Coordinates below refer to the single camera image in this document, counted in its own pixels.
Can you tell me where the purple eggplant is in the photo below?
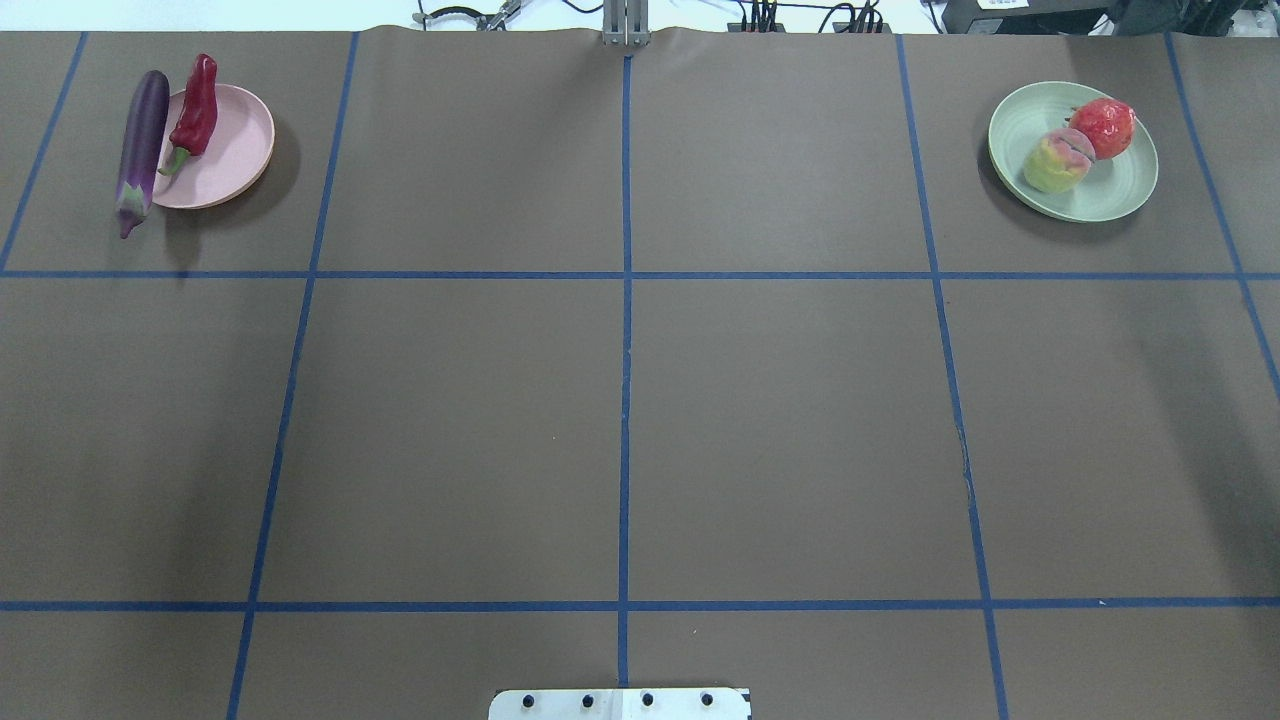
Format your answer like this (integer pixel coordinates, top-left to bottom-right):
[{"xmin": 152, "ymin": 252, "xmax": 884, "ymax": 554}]
[{"xmin": 114, "ymin": 70, "xmax": 170, "ymax": 240}]

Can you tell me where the pink plate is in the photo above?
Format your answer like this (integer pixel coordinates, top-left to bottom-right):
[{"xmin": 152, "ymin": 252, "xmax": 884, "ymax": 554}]
[{"xmin": 152, "ymin": 83, "xmax": 276, "ymax": 210}]

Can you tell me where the red chili pepper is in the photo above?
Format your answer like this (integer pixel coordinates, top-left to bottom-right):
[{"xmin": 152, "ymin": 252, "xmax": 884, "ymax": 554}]
[{"xmin": 157, "ymin": 53, "xmax": 219, "ymax": 177}]

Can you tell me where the peach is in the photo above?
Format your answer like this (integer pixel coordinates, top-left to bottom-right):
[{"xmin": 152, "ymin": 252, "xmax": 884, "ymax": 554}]
[{"xmin": 1021, "ymin": 128, "xmax": 1096, "ymax": 193}]

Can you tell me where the black computer box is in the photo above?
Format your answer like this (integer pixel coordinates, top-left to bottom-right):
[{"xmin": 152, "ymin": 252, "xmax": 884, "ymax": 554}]
[{"xmin": 925, "ymin": 1, "xmax": 1277, "ymax": 37}]

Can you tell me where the aluminium frame post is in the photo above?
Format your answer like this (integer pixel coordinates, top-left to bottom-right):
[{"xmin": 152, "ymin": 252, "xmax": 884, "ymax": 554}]
[{"xmin": 602, "ymin": 0, "xmax": 652, "ymax": 47}]

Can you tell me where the red pomegranate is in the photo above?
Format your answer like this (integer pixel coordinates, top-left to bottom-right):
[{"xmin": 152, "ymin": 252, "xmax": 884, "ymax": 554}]
[{"xmin": 1068, "ymin": 97, "xmax": 1138, "ymax": 160}]

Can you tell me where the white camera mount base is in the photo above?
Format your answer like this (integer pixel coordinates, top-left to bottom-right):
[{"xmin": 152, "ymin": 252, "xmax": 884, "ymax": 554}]
[{"xmin": 486, "ymin": 687, "xmax": 753, "ymax": 719}]

